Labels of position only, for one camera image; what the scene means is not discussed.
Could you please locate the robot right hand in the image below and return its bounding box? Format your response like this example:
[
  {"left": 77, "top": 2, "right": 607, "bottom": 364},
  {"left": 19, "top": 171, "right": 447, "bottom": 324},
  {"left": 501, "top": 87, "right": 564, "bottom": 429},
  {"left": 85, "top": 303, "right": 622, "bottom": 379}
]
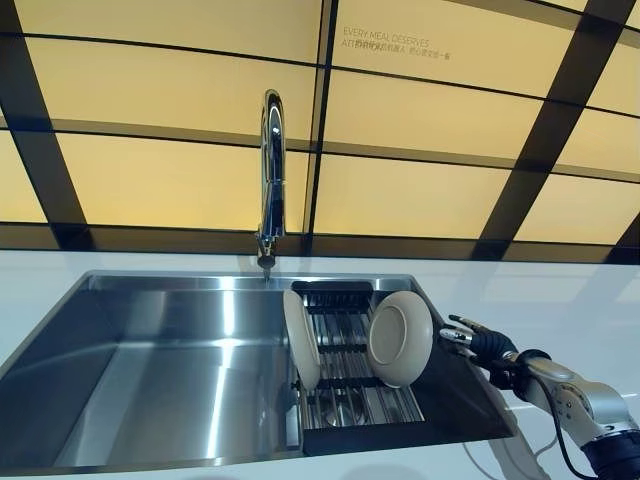
[{"left": 438, "top": 313, "right": 521, "bottom": 389}]

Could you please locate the beige ceramic plate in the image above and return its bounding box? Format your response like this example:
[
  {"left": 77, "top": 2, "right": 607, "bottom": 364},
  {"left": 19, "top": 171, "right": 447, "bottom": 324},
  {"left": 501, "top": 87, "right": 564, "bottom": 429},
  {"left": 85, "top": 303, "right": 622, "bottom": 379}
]
[
  {"left": 368, "top": 291, "right": 435, "bottom": 389},
  {"left": 282, "top": 289, "right": 322, "bottom": 392}
]

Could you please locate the steel roll-up drying rack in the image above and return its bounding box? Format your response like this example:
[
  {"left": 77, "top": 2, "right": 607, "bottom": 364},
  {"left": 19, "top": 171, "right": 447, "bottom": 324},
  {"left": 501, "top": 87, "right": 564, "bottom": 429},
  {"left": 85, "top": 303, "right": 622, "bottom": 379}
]
[{"left": 288, "top": 279, "right": 427, "bottom": 432}]

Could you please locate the chrome kitchen faucet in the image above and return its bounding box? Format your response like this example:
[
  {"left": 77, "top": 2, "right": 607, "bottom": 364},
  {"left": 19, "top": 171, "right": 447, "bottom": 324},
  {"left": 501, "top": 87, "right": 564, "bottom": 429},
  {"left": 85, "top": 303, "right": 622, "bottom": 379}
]
[{"left": 254, "top": 88, "right": 289, "bottom": 282}]

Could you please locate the stainless steel sink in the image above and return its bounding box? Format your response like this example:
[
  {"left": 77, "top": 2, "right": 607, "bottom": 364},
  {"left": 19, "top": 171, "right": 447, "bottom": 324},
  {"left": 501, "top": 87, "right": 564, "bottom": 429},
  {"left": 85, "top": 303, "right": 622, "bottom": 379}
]
[{"left": 0, "top": 269, "right": 519, "bottom": 474}]

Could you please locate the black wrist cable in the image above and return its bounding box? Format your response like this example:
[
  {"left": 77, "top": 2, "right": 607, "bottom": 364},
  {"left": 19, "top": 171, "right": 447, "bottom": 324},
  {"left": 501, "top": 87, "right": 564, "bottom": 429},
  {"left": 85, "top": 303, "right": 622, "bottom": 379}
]
[{"left": 530, "top": 358, "right": 604, "bottom": 477}]

